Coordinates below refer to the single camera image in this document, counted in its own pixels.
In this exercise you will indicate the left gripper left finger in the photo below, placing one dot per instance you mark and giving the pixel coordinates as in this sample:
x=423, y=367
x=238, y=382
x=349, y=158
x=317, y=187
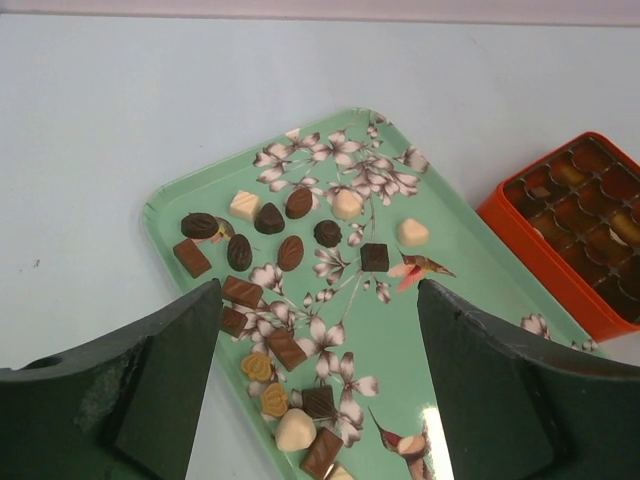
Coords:
x=125, y=405

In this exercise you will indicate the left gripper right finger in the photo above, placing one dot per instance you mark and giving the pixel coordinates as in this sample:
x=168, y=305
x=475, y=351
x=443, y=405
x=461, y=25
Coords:
x=514, y=405

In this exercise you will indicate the orange chocolate box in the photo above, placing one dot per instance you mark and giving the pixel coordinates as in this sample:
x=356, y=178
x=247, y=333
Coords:
x=572, y=218

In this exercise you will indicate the green floral tray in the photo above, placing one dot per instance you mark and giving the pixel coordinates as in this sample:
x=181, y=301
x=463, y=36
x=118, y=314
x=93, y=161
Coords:
x=290, y=216

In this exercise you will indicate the brown square chocolate low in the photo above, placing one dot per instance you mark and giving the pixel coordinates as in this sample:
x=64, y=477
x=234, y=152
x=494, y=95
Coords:
x=321, y=454

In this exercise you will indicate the white heart chocolate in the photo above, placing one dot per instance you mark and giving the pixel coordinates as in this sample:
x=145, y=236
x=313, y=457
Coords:
x=412, y=233

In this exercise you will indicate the dark square chocolate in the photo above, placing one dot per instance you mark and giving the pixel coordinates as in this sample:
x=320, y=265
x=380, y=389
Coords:
x=374, y=257

